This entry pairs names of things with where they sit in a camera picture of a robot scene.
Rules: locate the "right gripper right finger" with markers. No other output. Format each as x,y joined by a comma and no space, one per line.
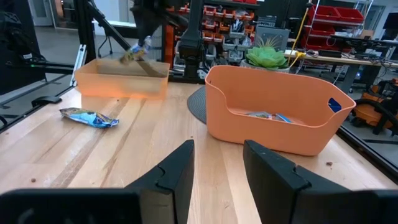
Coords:
273,186

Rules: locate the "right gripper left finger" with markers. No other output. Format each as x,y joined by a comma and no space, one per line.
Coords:
168,183

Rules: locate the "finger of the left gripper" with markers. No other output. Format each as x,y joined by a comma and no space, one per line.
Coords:
150,30
141,31

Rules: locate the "silver blue granola bar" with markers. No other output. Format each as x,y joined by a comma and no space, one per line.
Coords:
136,51

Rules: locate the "blue granola bar red stripe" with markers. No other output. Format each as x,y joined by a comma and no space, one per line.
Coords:
283,118

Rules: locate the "light blue granola bar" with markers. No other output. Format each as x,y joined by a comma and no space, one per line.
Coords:
261,115

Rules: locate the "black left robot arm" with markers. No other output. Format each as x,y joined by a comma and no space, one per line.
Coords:
191,53

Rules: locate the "parts shelf with orange bins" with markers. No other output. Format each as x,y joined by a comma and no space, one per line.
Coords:
224,18

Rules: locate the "grey round placemat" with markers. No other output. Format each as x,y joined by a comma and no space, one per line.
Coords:
197,105

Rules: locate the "blue snack bags left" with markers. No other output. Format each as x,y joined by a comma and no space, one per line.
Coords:
88,118

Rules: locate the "succulent in triangle-patterned pot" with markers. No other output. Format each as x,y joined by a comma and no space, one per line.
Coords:
265,57

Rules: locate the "grey perforated box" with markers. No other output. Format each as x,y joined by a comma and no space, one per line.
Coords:
270,34

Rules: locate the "orange shop vacuum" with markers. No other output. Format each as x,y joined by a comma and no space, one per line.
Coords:
370,112

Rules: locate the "wooden workbench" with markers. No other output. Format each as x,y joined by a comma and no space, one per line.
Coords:
342,60

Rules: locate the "rack with red bins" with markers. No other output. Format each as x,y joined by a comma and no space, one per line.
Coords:
323,14

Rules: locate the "silver aluminium bracket strip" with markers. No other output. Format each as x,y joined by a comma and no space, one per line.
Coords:
79,62

